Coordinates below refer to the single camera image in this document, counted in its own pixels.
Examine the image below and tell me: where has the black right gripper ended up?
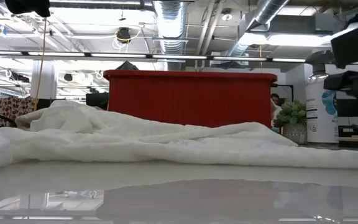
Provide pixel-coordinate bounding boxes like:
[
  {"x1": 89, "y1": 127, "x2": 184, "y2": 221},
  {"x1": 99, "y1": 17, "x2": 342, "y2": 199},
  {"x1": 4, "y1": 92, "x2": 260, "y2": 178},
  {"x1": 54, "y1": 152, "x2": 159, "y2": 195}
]
[{"x1": 323, "y1": 70, "x2": 358, "y2": 134}]

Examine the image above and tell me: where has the white lace shirt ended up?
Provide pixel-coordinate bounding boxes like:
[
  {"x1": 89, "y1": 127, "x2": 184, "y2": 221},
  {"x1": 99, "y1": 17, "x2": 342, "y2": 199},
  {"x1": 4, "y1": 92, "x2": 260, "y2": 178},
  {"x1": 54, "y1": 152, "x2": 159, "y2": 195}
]
[{"x1": 0, "y1": 100, "x2": 358, "y2": 174}]

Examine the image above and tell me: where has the red plastic laundry bin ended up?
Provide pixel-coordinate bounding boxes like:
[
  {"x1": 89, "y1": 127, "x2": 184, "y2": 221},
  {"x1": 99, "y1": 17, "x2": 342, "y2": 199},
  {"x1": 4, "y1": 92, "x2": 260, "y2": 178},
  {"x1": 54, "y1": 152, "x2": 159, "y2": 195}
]
[{"x1": 103, "y1": 69, "x2": 278, "y2": 128}]

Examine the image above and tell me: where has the black background monitor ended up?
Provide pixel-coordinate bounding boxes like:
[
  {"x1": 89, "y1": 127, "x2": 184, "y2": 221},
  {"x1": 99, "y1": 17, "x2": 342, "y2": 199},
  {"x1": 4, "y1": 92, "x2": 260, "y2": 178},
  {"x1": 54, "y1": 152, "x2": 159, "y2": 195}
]
[{"x1": 337, "y1": 98, "x2": 358, "y2": 118}]

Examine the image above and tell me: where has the small potted green plant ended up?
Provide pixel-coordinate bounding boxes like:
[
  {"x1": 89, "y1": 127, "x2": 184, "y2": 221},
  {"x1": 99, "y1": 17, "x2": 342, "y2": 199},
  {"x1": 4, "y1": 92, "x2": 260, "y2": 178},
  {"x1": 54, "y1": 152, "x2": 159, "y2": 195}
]
[{"x1": 273, "y1": 99, "x2": 308, "y2": 146}]

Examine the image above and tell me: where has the person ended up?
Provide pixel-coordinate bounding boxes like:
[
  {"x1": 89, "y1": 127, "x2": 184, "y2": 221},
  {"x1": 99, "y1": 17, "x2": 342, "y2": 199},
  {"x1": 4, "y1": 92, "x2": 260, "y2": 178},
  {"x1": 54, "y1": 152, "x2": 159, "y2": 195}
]
[{"x1": 270, "y1": 92, "x2": 282, "y2": 128}]

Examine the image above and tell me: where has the long LED light bar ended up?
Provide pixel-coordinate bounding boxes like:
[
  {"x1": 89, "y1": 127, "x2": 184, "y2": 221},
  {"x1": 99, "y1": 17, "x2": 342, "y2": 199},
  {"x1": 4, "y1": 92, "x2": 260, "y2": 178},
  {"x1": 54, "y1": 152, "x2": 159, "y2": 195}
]
[{"x1": 0, "y1": 51, "x2": 307, "y2": 63}]

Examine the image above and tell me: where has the black box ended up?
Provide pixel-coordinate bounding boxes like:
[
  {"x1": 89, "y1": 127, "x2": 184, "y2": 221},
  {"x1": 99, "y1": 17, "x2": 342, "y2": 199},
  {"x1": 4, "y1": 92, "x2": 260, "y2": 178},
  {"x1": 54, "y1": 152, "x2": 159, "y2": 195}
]
[{"x1": 85, "y1": 91, "x2": 110, "y2": 111}]

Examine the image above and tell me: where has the brown floral patterned fabric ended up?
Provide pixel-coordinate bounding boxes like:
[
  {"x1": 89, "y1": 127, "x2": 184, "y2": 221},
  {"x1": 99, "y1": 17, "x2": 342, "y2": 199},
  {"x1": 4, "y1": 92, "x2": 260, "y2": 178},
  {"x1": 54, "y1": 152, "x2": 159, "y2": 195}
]
[{"x1": 0, "y1": 96, "x2": 37, "y2": 128}]

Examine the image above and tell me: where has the silver ventilation duct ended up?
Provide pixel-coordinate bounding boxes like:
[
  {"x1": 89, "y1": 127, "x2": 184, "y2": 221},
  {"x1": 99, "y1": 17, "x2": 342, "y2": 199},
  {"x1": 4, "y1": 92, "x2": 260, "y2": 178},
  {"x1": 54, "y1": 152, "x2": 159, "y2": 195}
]
[
  {"x1": 227, "y1": 0, "x2": 291, "y2": 57},
  {"x1": 152, "y1": 0, "x2": 188, "y2": 72}
]

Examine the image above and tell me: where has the black dome camera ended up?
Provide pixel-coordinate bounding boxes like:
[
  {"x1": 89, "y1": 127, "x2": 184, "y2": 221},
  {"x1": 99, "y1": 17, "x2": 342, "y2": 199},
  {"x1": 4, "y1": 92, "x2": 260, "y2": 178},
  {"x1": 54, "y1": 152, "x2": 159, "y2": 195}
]
[{"x1": 116, "y1": 27, "x2": 132, "y2": 44}]

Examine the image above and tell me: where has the yellow hanging cable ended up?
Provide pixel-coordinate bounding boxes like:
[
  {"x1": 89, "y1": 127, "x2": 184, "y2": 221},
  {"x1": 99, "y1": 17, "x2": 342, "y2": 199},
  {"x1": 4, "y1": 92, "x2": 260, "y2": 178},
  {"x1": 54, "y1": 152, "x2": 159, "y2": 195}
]
[{"x1": 34, "y1": 17, "x2": 48, "y2": 110}]

